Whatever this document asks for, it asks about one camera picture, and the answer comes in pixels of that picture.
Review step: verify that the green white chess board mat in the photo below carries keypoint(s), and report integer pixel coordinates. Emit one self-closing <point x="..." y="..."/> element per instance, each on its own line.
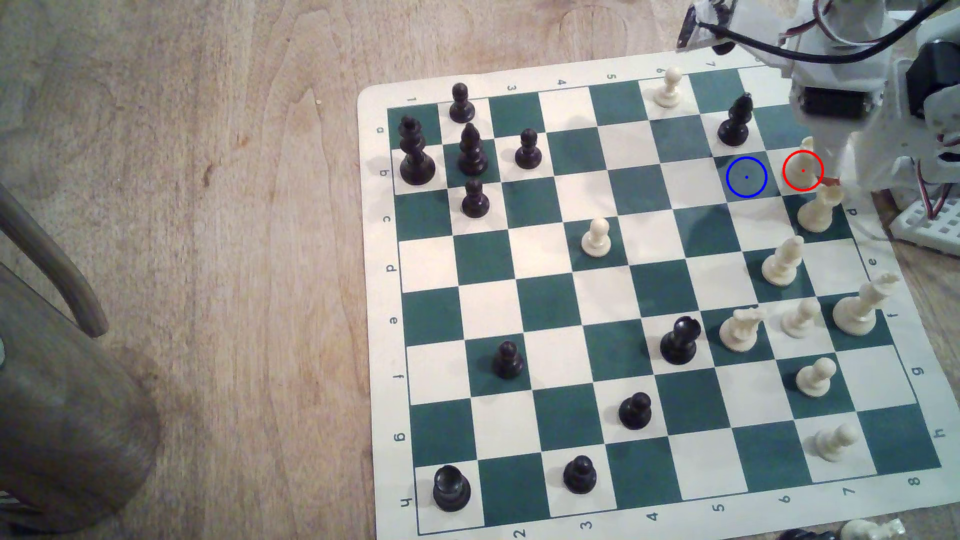
<point x="664" y="289"/>

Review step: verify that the white pawn chess piece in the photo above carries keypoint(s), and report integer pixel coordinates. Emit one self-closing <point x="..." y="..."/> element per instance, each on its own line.
<point x="668" y="90"/>
<point x="598" y="240"/>
<point x="799" y="321"/>
<point x="815" y="379"/>
<point x="832" y="444"/>
<point x="804" y="161"/>

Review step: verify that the white king chess piece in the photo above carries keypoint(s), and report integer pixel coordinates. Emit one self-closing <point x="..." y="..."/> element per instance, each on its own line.
<point x="859" y="309"/>

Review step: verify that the white gripper camera mount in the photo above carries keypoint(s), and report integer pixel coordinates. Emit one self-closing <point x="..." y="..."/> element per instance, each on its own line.
<point x="716" y="22"/>

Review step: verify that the black knight chess piece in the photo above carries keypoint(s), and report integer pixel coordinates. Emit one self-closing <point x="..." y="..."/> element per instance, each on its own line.
<point x="681" y="345"/>

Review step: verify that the black pawn chess piece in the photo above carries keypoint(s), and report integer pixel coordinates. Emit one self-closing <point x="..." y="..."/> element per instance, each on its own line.
<point x="580" y="478"/>
<point x="636" y="414"/>
<point x="475" y="202"/>
<point x="462" y="109"/>
<point x="529" y="152"/>
<point x="508" y="364"/>

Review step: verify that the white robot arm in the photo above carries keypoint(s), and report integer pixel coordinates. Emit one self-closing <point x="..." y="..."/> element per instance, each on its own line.
<point x="930" y="112"/>

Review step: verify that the black king chess piece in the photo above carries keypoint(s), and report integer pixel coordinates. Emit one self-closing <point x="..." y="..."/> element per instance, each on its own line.
<point x="416" y="161"/>

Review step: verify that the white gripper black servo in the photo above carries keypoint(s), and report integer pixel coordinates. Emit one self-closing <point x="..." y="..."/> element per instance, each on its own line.
<point x="827" y="127"/>

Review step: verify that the white breadboard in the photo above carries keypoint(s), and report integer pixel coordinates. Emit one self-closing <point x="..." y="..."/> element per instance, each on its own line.
<point x="930" y="229"/>

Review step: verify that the white bishop chess piece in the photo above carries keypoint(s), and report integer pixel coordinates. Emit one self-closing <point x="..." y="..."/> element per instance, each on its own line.
<point x="782" y="264"/>

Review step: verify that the white knight chess piece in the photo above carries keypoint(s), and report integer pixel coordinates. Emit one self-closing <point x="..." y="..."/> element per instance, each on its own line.
<point x="740" y="331"/>

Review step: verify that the black bishop chess piece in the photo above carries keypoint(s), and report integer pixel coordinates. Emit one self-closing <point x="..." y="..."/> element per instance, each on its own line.
<point x="472" y="154"/>
<point x="735" y="124"/>

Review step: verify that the black rook chess piece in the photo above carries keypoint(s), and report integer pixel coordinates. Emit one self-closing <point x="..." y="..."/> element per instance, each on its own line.
<point x="451" y="489"/>

